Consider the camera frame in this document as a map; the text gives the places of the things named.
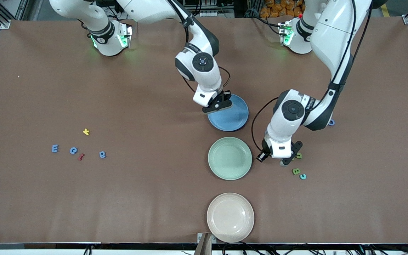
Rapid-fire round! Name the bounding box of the orange fruit bag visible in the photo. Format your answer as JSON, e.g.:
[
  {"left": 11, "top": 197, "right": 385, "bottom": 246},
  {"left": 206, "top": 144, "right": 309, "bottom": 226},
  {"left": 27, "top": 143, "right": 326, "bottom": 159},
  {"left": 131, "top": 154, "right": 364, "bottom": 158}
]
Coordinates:
[{"left": 260, "top": 0, "right": 305, "bottom": 19}]

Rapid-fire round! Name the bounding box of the blue plate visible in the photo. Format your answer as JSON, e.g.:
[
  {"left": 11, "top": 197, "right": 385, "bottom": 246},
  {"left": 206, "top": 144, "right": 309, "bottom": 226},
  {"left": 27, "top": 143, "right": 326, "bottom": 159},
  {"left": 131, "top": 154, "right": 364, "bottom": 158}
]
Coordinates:
[{"left": 207, "top": 93, "right": 249, "bottom": 132}]

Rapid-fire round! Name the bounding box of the green plate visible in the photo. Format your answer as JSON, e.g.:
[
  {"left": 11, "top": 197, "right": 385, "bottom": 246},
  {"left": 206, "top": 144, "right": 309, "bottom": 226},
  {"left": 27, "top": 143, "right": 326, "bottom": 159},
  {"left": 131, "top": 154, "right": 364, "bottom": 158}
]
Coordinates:
[{"left": 208, "top": 137, "right": 253, "bottom": 181}]

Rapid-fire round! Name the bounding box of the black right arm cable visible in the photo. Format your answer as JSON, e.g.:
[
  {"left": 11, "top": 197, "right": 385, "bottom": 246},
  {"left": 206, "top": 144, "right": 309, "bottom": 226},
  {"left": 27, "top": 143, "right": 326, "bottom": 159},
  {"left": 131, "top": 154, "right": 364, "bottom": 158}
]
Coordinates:
[{"left": 167, "top": 0, "right": 231, "bottom": 93}]

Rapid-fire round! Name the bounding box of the beige plate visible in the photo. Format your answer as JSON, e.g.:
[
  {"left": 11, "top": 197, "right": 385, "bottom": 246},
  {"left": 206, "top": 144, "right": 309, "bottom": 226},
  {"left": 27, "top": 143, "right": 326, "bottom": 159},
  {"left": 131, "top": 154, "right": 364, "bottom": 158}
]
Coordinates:
[{"left": 206, "top": 193, "right": 255, "bottom": 243}]

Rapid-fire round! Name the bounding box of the black base cable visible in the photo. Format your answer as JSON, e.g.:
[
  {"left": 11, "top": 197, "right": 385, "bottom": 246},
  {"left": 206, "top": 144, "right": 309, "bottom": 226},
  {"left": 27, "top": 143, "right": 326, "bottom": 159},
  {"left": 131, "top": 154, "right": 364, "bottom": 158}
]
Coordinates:
[
  {"left": 80, "top": 21, "right": 92, "bottom": 39},
  {"left": 250, "top": 14, "right": 283, "bottom": 28}
]

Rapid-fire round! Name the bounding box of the grey power strip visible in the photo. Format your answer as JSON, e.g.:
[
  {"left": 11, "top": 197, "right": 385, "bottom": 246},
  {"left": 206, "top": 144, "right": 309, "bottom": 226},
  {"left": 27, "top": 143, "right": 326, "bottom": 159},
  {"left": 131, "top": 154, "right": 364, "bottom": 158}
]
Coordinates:
[{"left": 199, "top": 10, "right": 234, "bottom": 17}]

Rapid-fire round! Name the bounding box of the metal table bracket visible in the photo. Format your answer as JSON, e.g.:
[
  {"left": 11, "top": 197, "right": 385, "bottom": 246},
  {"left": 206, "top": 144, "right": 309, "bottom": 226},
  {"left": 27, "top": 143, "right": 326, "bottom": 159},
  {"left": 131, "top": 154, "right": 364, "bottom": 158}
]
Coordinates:
[{"left": 197, "top": 233, "right": 217, "bottom": 255}]

